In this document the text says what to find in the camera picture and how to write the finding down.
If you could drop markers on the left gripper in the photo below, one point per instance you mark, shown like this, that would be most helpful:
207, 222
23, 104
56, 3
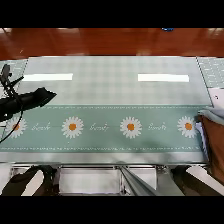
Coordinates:
41, 96

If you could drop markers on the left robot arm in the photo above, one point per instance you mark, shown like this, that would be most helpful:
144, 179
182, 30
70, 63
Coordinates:
13, 103

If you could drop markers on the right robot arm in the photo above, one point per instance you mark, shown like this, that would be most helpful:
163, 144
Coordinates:
190, 181

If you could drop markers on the pale grey garment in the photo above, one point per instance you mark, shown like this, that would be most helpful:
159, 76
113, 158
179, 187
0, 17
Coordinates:
213, 115

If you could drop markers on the white garment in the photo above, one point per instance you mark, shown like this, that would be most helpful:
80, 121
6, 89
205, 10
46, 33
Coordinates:
218, 97

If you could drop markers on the brown garment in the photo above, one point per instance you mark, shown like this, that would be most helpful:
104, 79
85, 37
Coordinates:
215, 146

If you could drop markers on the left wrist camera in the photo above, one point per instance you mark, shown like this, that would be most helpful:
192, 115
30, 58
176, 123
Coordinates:
5, 72

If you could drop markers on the silver frame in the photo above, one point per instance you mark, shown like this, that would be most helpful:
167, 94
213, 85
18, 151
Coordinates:
100, 180

